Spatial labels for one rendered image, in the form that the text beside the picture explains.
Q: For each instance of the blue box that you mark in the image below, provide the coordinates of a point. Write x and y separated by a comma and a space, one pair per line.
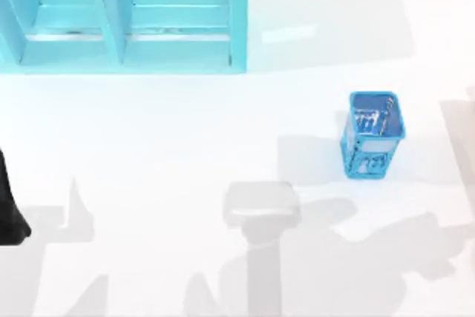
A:
371, 146

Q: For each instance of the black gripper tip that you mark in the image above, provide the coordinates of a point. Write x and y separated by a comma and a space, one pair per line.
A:
9, 220

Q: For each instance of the light blue rack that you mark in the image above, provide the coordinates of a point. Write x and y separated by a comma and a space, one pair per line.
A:
178, 16

